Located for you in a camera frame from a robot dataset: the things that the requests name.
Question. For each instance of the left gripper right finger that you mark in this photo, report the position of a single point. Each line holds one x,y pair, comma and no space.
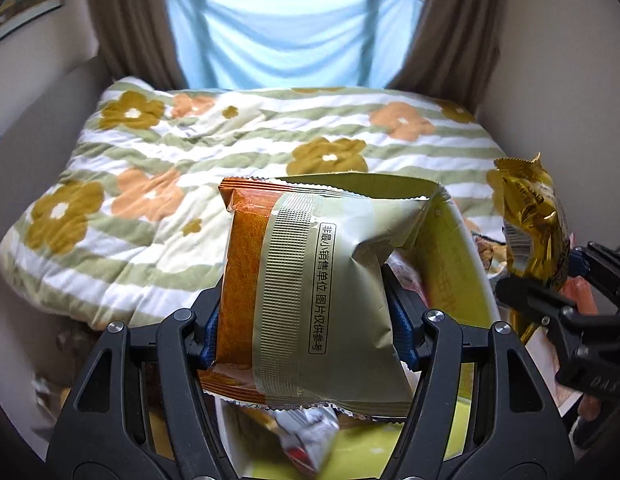
514,431

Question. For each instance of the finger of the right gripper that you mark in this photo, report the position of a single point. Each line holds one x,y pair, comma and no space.
580,264
537,304

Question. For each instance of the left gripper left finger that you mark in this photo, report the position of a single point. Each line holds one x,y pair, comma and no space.
104,432

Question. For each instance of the gold foil snack bag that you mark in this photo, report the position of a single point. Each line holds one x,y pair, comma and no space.
535,228

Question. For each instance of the grey silver snack bag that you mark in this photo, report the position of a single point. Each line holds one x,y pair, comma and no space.
307,436

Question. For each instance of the orange beige snack bag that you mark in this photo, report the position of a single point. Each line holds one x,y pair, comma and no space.
304,318

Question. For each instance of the green cardboard box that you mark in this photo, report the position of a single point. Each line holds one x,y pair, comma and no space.
443,266

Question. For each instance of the floral striped duvet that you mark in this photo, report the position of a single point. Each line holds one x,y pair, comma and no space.
133,227

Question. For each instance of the right brown curtain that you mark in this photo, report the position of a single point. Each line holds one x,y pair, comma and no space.
453,52

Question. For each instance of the brown curtain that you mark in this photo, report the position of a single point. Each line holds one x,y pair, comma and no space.
135,39
453,52

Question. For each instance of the grey headboard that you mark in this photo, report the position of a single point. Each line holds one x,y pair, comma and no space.
36,148

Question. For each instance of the light blue hanging cloth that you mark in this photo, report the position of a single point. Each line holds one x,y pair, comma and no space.
253,44

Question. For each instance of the left brown curtain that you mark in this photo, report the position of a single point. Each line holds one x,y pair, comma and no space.
135,39

